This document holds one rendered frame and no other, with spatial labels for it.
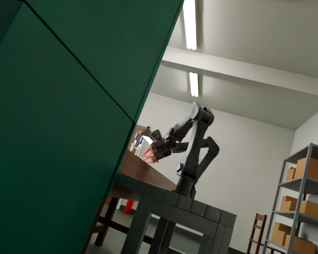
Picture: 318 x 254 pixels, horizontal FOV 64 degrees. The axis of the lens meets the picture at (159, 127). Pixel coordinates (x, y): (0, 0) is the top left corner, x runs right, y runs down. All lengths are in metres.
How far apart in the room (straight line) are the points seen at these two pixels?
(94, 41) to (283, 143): 6.08
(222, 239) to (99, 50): 0.61
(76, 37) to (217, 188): 5.68
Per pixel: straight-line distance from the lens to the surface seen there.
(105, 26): 0.62
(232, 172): 6.12
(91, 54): 0.58
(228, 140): 6.26
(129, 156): 1.01
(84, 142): 0.63
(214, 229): 0.83
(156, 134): 1.47
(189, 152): 1.15
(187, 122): 1.32
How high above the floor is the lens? 0.65
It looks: 14 degrees up
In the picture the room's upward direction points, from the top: 20 degrees clockwise
